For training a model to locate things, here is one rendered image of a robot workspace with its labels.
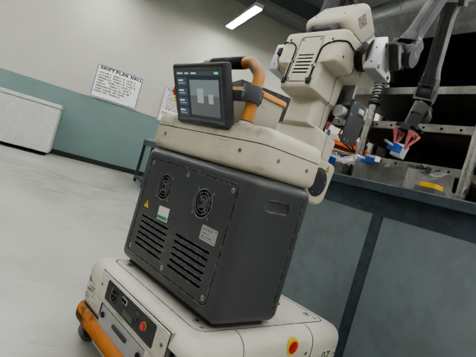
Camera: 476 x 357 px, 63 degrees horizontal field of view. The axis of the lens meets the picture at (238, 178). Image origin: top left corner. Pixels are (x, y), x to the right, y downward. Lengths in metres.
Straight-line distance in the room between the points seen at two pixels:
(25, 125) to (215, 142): 6.69
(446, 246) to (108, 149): 7.55
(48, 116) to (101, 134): 1.29
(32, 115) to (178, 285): 6.70
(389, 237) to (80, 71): 7.54
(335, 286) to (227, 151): 0.96
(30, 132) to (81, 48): 2.05
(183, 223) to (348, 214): 0.88
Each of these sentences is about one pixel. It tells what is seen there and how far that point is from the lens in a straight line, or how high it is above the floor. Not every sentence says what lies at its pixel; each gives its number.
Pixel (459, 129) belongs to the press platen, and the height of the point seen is 1.27.
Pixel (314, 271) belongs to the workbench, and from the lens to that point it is 1.88.
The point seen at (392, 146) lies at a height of 0.96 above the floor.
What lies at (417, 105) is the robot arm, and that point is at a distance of 1.79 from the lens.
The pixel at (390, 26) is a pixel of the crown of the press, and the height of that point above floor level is 1.93.
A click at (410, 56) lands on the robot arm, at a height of 1.22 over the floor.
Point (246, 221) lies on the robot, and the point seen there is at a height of 0.57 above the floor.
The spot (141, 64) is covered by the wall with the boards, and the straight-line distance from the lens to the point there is 8.65.
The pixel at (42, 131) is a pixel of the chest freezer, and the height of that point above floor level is 0.41.
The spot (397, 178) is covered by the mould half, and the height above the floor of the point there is 0.83.
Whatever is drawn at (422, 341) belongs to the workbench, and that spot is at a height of 0.30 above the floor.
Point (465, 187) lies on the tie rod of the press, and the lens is 2.42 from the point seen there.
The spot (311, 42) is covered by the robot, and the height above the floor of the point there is 1.19.
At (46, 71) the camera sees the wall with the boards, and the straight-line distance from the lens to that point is 8.55.
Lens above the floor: 0.68
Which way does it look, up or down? 1 degrees down
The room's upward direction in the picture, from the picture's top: 16 degrees clockwise
